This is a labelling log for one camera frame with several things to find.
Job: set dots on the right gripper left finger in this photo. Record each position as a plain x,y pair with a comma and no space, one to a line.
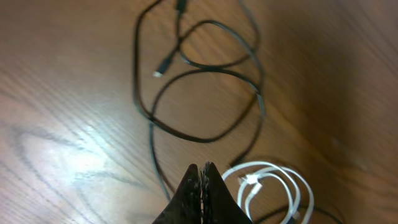
185,205

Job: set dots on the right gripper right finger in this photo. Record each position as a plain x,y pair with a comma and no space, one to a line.
219,206

